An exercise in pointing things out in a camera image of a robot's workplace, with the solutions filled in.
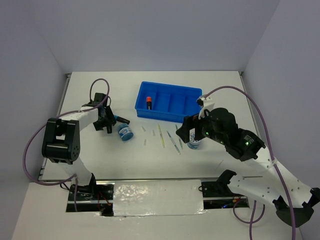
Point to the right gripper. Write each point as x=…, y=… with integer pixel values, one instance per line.
x=190, y=122

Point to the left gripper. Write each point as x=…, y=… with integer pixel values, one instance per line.
x=110, y=120

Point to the blue cap black highlighter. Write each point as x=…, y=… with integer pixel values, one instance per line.
x=121, y=120

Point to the blue jar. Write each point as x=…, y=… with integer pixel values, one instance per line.
x=125, y=132
x=193, y=143

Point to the orange cap black highlighter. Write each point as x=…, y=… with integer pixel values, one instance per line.
x=149, y=102

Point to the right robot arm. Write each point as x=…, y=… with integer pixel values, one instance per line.
x=291, y=198

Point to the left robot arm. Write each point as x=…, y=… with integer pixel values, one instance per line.
x=62, y=141

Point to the blue pen refill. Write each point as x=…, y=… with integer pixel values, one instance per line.
x=173, y=142

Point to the yellow pen refill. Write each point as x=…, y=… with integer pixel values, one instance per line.
x=161, y=136

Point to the blue compartment tray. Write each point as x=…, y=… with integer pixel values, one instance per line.
x=169, y=102

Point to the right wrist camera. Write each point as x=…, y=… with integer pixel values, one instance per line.
x=205, y=103

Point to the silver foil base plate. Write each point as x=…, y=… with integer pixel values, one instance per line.
x=157, y=198

